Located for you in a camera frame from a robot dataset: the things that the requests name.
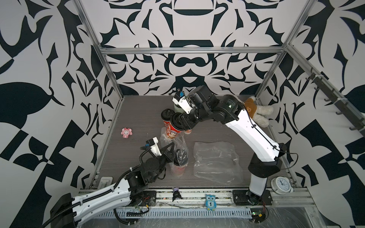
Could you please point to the green straw holder cup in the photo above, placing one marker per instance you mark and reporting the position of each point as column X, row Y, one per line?
column 178, row 109

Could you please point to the red milk tea cup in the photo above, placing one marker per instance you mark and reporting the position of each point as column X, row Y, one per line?
column 174, row 128
column 166, row 116
column 180, row 163

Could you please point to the pink plush toy figure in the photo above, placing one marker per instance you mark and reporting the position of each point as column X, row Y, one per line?
column 126, row 132

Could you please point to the blue owl figure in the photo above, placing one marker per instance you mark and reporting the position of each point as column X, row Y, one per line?
column 210, row 202

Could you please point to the small purple figure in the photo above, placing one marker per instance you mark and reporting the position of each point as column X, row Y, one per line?
column 176, row 194

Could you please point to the pale milk tea cup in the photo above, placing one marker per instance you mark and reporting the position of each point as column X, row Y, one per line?
column 188, row 131

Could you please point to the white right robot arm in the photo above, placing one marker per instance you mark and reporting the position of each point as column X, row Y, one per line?
column 267, row 153

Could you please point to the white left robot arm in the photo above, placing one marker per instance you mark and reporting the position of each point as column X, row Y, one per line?
column 73, row 212

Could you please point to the white teddy bear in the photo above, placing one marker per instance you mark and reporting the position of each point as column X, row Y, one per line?
column 257, row 112

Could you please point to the white alarm clock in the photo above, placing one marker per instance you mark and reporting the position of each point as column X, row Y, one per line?
column 281, row 185

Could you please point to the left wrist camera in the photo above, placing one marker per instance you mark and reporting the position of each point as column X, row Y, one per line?
column 153, row 145

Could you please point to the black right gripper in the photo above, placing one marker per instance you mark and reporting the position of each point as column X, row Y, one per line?
column 185, row 121

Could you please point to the clear plastic carrier bag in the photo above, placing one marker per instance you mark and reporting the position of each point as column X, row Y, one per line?
column 179, row 141

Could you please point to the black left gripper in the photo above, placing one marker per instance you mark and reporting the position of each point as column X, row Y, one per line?
column 167, row 156

